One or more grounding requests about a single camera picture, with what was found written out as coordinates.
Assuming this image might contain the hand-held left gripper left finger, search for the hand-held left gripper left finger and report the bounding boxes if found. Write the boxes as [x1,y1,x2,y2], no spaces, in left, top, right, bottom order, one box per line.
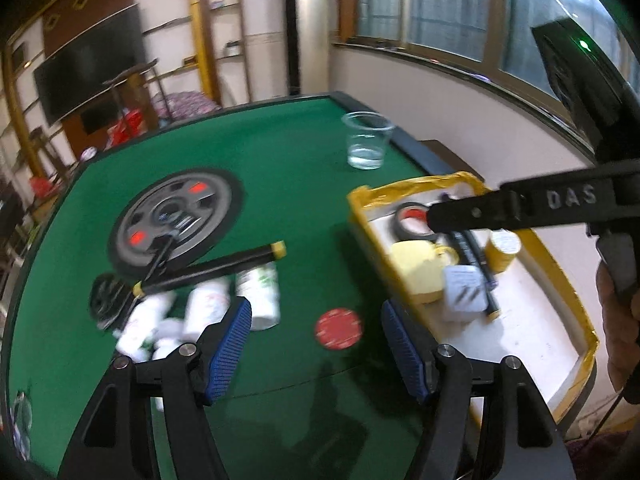
[57,296,252,480]

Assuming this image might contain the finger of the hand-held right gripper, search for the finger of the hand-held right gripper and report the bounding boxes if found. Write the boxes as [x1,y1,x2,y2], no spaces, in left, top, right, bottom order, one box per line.
[426,182,523,233]

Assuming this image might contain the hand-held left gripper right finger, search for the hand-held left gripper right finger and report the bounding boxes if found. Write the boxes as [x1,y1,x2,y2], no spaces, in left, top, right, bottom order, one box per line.
[381,300,576,480]

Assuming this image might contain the black rod with yellow ends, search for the black rod with yellow ends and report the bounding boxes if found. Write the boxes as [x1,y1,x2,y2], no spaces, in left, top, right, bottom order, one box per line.
[132,241,287,297]
[447,230,501,322]

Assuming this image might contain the yellow taped foam box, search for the yellow taped foam box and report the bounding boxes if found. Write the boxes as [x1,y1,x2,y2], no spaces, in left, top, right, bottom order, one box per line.
[347,171,599,413]

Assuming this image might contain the black plastic wheel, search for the black plastic wheel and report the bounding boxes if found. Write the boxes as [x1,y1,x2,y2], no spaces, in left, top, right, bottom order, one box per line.
[89,272,133,331]

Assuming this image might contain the person's right hand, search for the person's right hand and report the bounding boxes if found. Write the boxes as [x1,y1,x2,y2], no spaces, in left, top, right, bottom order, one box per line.
[595,261,640,391]

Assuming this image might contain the white plastic bottle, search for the white plastic bottle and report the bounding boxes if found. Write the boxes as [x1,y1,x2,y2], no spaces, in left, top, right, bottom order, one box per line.
[182,280,232,343]
[116,294,176,363]

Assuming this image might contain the white bottle green label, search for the white bottle green label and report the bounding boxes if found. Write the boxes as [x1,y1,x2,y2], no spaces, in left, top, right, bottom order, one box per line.
[235,262,282,332]

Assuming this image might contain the small white bottle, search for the small white bottle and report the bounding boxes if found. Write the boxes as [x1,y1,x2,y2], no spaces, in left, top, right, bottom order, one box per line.
[157,317,183,341]
[150,337,181,361]

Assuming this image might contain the red poker chip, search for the red poker chip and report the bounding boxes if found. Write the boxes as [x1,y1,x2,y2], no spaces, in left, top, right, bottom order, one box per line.
[315,308,362,349]

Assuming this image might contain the black tape roll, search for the black tape roll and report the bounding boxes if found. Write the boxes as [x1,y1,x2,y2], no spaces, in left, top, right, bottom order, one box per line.
[390,202,438,243]

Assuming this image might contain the pale yellow tape roll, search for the pale yellow tape roll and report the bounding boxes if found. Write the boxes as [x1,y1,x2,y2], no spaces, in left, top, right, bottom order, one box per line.
[390,239,461,305]

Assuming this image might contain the white printed packet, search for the white printed packet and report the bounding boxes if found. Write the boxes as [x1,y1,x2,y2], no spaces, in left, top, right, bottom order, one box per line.
[442,265,488,323]

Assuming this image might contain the thin black rod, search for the thin black rod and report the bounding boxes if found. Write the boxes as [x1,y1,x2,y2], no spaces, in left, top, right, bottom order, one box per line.
[112,237,176,326]

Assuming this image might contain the clear plastic cup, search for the clear plastic cup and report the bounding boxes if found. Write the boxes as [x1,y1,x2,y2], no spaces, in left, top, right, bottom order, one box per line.
[341,111,396,171]

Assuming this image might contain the round grey table control panel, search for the round grey table control panel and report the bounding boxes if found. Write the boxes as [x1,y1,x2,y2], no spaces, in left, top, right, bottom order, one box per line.
[107,167,246,281]

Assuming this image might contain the brown framed window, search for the brown framed window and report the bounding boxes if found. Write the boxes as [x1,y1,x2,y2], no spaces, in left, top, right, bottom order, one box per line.
[340,0,640,131]

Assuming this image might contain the clear eyeglasses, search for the clear eyeglasses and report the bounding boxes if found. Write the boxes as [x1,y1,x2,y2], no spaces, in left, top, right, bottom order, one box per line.
[7,385,36,461]

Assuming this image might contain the floral cushion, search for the floral cushion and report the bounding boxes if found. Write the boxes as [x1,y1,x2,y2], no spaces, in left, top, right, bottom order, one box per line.
[152,91,221,121]

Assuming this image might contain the dark wooden furniture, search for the dark wooden furniture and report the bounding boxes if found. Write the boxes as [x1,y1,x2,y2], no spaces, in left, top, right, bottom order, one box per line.
[0,185,31,261]

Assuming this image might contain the black vertical pipe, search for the black vertical pipe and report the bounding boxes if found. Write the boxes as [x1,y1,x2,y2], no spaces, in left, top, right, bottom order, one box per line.
[282,0,304,97]

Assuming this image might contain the dark wooden chair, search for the dark wooden chair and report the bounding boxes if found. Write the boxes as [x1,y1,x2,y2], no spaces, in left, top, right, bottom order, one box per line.
[102,59,173,131]
[27,127,76,186]

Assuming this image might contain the black flat television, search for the black flat television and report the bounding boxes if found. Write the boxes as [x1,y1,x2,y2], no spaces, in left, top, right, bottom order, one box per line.
[32,2,148,126]

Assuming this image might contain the gold framed wall shelf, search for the gold framed wall shelf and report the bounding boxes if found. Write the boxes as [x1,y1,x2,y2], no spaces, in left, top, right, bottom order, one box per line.
[0,42,61,196]
[132,0,251,108]

